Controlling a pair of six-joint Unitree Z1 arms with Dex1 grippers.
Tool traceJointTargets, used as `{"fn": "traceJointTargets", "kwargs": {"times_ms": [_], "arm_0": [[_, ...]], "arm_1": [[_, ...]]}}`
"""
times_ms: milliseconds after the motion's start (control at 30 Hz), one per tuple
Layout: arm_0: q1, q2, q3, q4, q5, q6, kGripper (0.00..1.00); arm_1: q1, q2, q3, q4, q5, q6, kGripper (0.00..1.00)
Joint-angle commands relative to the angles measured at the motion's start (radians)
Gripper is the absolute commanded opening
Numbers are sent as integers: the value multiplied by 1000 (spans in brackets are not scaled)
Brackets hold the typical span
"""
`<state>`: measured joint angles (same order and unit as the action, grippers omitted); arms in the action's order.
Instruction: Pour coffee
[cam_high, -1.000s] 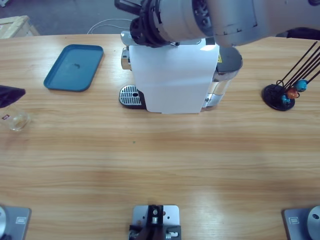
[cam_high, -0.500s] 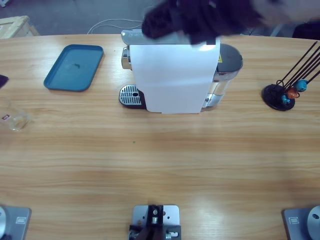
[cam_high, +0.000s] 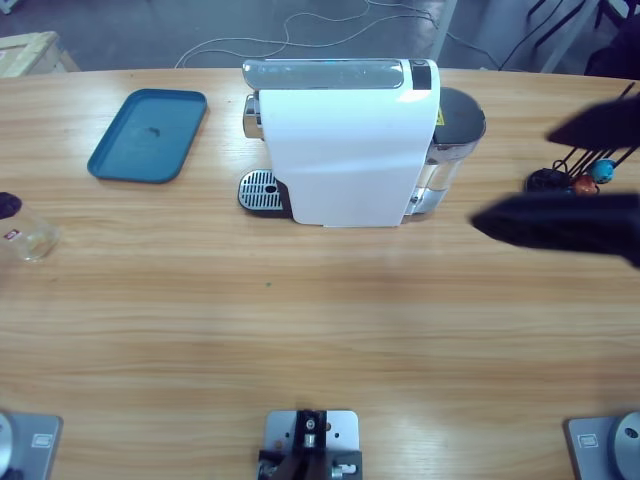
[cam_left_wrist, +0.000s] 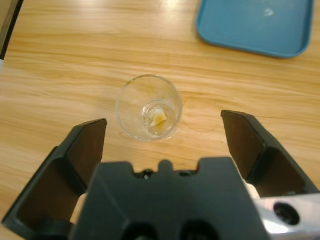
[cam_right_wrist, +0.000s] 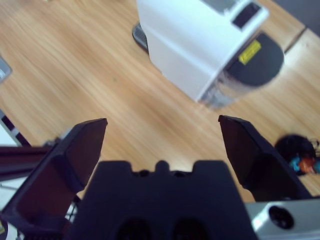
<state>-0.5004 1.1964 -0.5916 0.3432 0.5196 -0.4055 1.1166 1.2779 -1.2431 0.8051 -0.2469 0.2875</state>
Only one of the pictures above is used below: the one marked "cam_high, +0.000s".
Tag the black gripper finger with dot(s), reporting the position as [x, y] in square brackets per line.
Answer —
[605, 125]
[565, 225]
[9, 205]

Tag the clear glass cup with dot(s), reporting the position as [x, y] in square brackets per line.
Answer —
[35, 240]

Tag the silver coffee machine lever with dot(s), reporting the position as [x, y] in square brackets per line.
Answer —
[320, 74]

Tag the orange coffee capsule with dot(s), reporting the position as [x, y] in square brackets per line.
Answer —
[585, 185]

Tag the light blue coffee capsule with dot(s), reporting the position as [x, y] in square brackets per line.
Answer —
[601, 171]

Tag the white capsule coffee machine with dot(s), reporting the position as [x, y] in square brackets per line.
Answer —
[345, 150]

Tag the black capsule holder with rods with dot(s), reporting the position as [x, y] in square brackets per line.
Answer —
[545, 179]

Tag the black chair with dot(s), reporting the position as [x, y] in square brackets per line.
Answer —
[612, 60]

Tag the blue plastic tray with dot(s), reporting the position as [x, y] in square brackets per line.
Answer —
[140, 155]

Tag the clear water tank black lid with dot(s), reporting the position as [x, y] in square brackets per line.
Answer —
[457, 120]

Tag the wooden crate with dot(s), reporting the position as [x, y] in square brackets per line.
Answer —
[30, 55]

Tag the white metal table frame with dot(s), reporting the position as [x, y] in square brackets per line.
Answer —
[561, 47]

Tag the white metal post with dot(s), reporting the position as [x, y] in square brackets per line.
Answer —
[445, 30]

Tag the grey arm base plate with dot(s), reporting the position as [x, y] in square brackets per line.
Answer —
[35, 450]
[600, 450]

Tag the grey mount with dark post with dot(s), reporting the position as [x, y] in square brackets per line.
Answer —
[280, 430]

